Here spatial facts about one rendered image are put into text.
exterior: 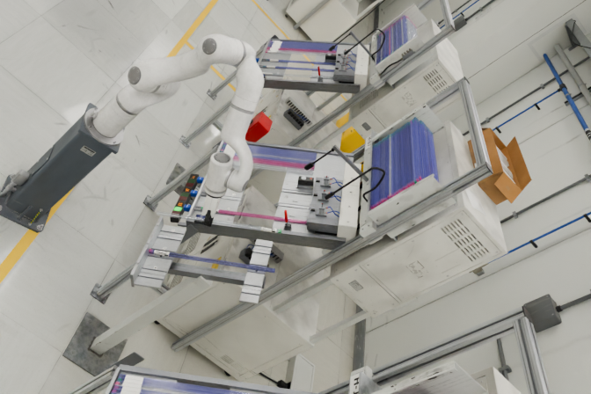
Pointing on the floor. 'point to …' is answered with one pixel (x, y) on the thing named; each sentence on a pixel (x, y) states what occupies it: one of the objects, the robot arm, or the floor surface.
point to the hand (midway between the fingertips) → (208, 220)
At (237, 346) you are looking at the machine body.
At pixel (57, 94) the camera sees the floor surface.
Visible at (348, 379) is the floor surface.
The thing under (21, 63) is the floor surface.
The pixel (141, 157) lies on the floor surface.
